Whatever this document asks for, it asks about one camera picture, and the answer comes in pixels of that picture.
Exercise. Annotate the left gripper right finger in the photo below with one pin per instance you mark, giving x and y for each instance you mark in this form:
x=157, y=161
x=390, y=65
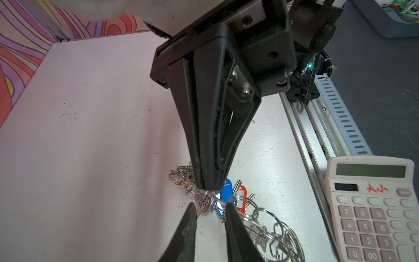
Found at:
x=240, y=247

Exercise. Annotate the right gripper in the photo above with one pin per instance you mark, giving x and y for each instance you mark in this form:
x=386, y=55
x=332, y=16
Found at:
x=238, y=45

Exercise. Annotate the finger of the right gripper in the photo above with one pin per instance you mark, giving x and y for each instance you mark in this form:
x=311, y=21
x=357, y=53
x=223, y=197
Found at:
x=180, y=77

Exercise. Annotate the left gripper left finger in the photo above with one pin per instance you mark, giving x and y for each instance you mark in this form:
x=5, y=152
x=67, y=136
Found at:
x=182, y=245

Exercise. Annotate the round keyring disc with keys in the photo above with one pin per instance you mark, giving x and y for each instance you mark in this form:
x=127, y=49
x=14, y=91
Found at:
x=253, y=233

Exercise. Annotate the blue tag key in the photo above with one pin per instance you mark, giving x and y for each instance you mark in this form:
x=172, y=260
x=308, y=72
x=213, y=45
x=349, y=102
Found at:
x=224, y=195

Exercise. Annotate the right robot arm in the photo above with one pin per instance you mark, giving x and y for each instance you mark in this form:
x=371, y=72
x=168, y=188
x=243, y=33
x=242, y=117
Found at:
x=312, y=26

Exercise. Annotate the white pink calculator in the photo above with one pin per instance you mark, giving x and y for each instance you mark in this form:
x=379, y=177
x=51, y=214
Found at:
x=374, y=208

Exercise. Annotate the grey plastic parts bin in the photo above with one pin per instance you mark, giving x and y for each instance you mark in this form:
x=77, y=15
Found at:
x=386, y=21

